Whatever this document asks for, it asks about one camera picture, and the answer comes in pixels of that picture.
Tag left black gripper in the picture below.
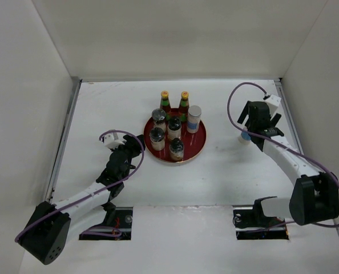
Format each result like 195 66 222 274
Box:
110 135 144 180

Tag silver lid jar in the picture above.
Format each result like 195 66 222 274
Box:
187 105 201 134
238 131 251 145

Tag black cap glass shaker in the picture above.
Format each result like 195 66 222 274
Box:
150 127 165 151

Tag black cap spice jar front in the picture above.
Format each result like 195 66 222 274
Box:
167 116 182 141

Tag black cap spice jar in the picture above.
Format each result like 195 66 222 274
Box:
169 138 184 162
167 116 182 141

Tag green label sauce bottle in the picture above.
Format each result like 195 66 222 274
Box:
160 91 171 120
178 91 189 123

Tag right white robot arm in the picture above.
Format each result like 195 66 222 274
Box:
237 101 339 226

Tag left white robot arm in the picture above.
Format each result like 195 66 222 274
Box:
15 132 146 265

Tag red round tray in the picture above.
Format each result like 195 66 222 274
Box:
144 108 207 163

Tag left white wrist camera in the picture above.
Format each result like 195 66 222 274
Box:
99 131 124 150

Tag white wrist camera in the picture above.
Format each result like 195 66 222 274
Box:
99 131 124 150
263 94 281 110

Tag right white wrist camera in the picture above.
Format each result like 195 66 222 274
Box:
263 94 281 110

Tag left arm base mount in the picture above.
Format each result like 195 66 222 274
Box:
79 202 134 241

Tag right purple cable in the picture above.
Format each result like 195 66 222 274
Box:
227 82 339 233

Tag purple cable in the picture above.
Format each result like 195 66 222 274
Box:
14 130 145 245
227 82 339 233

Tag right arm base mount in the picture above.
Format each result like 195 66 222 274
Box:
232 196 289 240

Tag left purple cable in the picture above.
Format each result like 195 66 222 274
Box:
14 130 145 245

